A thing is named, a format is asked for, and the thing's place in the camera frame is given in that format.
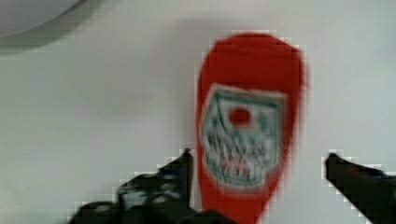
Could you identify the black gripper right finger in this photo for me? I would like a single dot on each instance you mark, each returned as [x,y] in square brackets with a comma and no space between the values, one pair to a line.
[370,190]

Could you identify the red ketchup bottle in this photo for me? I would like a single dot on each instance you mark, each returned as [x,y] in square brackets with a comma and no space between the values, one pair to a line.
[248,101]

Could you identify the grey round plate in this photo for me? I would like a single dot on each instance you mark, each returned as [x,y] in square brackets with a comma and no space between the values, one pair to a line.
[31,24]

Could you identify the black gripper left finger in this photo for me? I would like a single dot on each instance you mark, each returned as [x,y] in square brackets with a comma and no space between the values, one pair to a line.
[160,198]

